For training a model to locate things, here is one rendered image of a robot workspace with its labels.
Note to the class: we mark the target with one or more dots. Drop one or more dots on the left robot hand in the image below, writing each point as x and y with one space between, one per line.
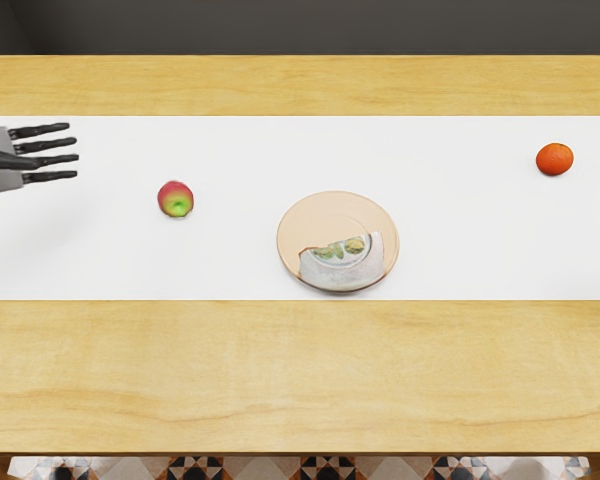
0 160

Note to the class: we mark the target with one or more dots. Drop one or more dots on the peach patterned plate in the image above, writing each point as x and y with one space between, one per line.
338 242

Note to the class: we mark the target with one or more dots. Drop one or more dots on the red green apple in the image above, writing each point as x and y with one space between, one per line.
175 199

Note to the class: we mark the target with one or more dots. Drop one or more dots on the orange tangerine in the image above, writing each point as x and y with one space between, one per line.
554 159

